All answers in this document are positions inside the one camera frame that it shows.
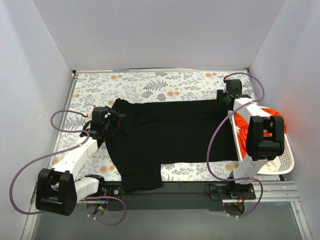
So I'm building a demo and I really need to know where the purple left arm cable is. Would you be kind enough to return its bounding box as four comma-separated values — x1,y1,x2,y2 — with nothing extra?
8,109,128,227

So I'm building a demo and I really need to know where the floral patterned table mat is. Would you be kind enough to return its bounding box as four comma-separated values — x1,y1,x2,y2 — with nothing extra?
54,70,256,182

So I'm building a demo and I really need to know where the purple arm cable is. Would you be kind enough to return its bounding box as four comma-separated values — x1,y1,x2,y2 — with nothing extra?
8,109,128,227
206,72,266,219

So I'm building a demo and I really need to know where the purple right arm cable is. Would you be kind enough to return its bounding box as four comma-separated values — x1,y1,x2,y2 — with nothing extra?
206,72,266,219

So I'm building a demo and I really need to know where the cream t shirt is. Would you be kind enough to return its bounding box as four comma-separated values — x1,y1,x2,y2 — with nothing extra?
263,157,282,173

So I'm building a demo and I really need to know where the orange t shirt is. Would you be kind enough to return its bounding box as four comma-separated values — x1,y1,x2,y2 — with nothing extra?
234,106,283,158

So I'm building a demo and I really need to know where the aluminium frame rail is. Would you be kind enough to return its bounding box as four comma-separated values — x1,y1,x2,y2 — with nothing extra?
222,181,300,204

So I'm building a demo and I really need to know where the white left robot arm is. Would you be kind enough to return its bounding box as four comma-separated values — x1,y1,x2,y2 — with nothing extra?
35,106,126,216

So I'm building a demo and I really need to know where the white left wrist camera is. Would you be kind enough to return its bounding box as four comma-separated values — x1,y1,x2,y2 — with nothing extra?
85,105,96,120

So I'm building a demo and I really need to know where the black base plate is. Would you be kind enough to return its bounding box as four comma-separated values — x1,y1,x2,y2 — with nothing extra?
87,181,256,214

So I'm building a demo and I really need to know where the black t shirt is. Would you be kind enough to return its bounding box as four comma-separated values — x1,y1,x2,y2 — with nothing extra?
105,98,238,192

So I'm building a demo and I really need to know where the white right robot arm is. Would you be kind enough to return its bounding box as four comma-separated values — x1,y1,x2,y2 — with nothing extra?
217,79,285,200

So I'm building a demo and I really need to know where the white laundry basket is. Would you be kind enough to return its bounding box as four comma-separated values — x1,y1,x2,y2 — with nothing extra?
229,104,295,179

